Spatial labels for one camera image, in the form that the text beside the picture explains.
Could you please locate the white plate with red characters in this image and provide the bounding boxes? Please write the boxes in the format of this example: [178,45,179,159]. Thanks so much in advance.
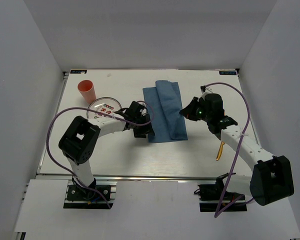
[86,97,122,119]

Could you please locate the left table corner label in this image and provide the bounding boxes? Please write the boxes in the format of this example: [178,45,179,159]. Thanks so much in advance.
[70,69,87,74]

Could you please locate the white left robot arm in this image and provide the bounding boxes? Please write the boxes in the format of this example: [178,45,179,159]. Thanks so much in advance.
[58,101,155,200]

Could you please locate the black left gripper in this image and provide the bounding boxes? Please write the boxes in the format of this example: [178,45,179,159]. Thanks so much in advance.
[132,113,155,138]

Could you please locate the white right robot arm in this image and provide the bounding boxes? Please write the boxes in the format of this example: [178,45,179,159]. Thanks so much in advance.
[143,87,294,206]

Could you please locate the blue cloth napkin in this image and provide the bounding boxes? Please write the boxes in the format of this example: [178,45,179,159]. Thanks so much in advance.
[142,80,188,144]

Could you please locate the table corner label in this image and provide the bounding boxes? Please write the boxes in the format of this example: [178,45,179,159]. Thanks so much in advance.
[70,69,87,74]
[219,71,237,76]

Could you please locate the right table corner label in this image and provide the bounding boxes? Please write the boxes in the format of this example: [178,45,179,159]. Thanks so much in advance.
[219,71,237,76]

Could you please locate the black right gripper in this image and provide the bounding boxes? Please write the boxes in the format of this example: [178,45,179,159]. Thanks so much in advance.
[180,97,212,123]

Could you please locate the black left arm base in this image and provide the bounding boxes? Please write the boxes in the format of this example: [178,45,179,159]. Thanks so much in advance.
[63,181,117,210]

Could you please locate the gold knife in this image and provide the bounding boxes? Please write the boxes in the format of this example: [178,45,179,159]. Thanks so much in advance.
[216,141,225,161]

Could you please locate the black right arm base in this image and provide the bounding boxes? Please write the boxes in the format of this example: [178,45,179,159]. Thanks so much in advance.
[193,173,251,213]

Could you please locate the pink plastic cup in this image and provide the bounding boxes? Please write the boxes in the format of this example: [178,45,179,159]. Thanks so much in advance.
[77,80,96,104]

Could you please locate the aluminium table edge rail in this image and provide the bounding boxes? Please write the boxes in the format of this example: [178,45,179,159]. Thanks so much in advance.
[37,174,275,182]

